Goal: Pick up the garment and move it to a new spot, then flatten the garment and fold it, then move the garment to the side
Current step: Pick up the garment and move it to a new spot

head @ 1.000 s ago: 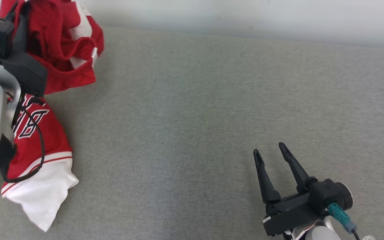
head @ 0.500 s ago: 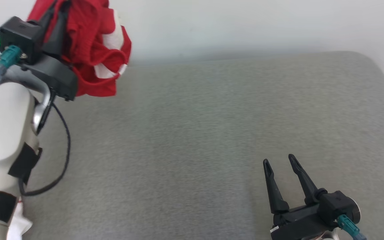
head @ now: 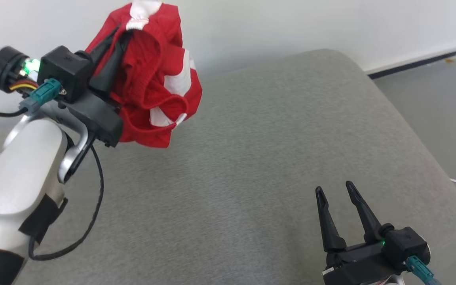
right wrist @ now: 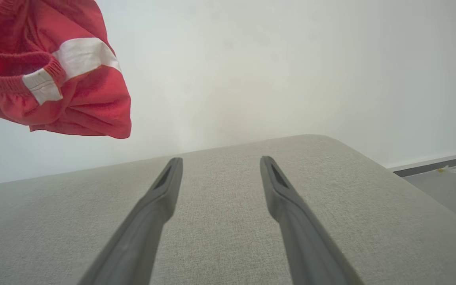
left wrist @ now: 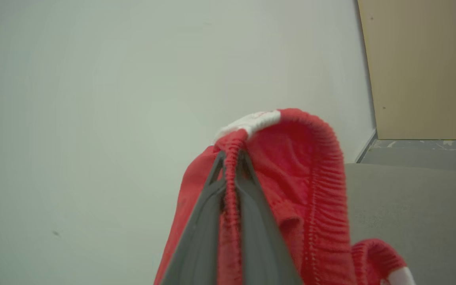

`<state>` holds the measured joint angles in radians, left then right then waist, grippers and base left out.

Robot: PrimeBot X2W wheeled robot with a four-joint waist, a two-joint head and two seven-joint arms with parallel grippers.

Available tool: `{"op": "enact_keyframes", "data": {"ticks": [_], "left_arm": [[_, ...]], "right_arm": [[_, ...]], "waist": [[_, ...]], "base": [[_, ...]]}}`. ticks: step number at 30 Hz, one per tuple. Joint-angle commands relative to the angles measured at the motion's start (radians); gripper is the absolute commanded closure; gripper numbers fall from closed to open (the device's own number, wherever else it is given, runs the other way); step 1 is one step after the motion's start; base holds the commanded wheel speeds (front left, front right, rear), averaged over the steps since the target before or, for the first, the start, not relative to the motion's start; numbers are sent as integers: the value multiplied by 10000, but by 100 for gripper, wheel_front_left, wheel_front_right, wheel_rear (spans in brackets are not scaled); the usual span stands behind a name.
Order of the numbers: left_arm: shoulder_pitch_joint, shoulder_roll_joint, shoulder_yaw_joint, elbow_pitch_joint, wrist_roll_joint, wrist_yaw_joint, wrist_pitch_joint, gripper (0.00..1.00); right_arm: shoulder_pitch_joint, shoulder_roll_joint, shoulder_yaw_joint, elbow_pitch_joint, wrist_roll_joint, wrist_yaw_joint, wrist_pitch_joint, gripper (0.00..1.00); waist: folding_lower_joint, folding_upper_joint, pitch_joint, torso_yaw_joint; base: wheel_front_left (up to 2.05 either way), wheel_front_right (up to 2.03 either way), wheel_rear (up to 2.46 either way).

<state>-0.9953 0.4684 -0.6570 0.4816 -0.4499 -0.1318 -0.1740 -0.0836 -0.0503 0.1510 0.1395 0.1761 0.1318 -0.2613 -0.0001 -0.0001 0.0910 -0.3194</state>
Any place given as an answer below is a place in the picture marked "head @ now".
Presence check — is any black round motor cap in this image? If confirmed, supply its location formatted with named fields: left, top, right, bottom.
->
left=0, top=46, right=30, bottom=94

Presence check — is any grey fabric sofa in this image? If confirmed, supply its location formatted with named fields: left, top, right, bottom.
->
left=0, top=48, right=456, bottom=285

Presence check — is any teal right camera connector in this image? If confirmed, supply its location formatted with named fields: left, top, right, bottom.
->
left=405, top=255, right=442, bottom=285

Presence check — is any teal left camera connector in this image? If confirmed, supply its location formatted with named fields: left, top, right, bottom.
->
left=19, top=78, right=62, bottom=113

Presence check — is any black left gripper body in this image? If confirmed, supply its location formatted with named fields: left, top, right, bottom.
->
left=58, top=89, right=124, bottom=148

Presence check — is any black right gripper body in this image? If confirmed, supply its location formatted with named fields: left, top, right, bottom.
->
left=322, top=241, right=407, bottom=285

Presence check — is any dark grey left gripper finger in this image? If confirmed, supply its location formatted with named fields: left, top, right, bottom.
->
left=89, top=30, right=133, bottom=104
left=85, top=24, right=122, bottom=76

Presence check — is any black baseboard strip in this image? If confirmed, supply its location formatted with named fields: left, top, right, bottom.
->
left=367, top=44, right=456, bottom=80

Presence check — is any thin black cable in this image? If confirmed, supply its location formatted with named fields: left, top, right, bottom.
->
left=28, top=144, right=105, bottom=261
left=0, top=106, right=27, bottom=118

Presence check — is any red mesh garment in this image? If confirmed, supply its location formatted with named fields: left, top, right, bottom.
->
left=85, top=0, right=203, bottom=149

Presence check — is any teal camera connector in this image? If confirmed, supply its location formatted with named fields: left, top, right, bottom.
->
left=19, top=78, right=62, bottom=113
left=405, top=255, right=442, bottom=285

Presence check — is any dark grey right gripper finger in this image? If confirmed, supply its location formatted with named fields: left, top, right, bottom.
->
left=315, top=186, right=348, bottom=253
left=345, top=180, right=387, bottom=243

